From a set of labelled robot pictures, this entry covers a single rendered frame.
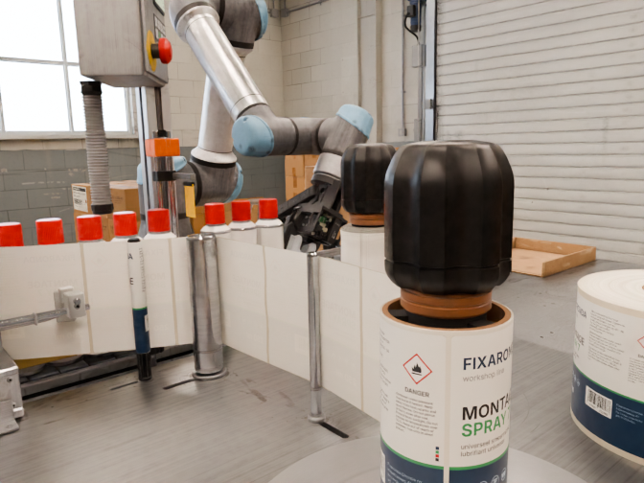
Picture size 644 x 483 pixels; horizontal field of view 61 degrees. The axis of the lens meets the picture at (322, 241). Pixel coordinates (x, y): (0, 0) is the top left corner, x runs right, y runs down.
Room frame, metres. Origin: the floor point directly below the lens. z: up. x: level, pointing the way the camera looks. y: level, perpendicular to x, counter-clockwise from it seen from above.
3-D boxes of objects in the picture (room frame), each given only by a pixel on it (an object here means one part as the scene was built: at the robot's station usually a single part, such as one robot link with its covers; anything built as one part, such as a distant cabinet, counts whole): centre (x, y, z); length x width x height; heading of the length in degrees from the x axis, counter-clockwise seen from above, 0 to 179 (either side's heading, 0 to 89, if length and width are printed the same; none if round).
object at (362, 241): (0.76, -0.07, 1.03); 0.09 x 0.09 x 0.30
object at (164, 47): (0.88, 0.24, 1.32); 0.04 x 0.03 x 0.04; 5
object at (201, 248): (0.69, 0.15, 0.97); 0.05 x 0.05 x 0.19
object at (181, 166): (1.35, 0.38, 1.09); 0.13 x 0.12 x 0.14; 135
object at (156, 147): (0.92, 0.25, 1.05); 0.10 x 0.04 x 0.33; 40
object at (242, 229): (0.96, 0.14, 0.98); 0.05 x 0.05 x 0.20
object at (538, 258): (1.56, -0.60, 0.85); 0.30 x 0.26 x 0.04; 130
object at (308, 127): (1.15, 0.03, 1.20); 0.11 x 0.11 x 0.08; 45
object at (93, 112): (0.90, 0.36, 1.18); 0.04 x 0.04 x 0.21
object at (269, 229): (0.98, 0.10, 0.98); 0.05 x 0.05 x 0.20
